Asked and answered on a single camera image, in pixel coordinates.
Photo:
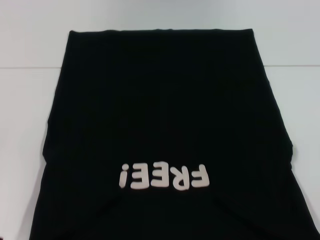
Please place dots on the black shirt with FREE print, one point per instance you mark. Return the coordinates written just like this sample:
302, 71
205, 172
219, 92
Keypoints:
160, 112

